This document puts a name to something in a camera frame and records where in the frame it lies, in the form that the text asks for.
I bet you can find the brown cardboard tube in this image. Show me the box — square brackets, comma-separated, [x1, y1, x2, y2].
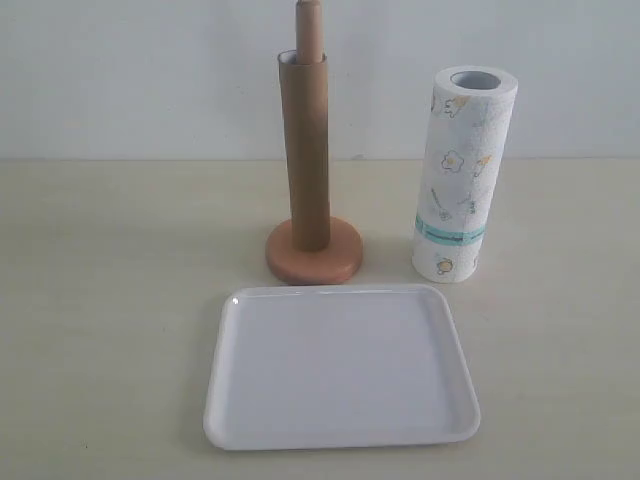
[277, 50, 330, 252]

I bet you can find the white rectangular tray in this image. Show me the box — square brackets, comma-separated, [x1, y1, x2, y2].
[203, 284, 481, 451]

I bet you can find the patterned paper towel roll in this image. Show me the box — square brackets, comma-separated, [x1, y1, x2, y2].
[412, 66, 518, 283]

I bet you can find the wooden paper towel holder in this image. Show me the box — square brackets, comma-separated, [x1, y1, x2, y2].
[265, 1, 363, 285]

